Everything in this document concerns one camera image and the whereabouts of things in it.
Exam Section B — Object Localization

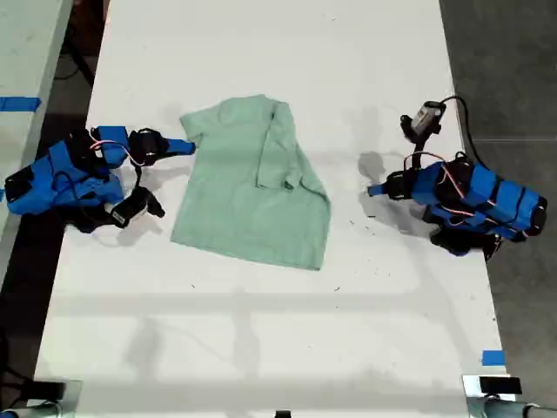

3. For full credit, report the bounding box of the small black box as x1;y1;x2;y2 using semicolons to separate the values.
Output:
478;376;522;395
33;381;67;401

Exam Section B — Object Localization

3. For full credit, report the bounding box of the pale green T-shirt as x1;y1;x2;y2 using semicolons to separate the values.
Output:
170;93;332;272

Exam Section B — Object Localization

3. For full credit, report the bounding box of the long blue tape strip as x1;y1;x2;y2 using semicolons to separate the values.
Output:
0;96;43;112

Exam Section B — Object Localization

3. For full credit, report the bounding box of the white side table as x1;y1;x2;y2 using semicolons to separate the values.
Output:
0;0;74;288

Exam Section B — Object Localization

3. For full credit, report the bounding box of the short blue tape strip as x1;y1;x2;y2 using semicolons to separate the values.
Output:
481;349;507;367

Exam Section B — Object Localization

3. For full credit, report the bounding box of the red white servo wire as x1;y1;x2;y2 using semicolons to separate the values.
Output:
88;127;141;167

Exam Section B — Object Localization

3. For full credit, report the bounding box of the black camera cable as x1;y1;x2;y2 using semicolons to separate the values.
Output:
437;95;480;165

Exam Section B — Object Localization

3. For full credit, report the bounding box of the black camera box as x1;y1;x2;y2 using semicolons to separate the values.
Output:
106;186;167;230
399;100;449;143

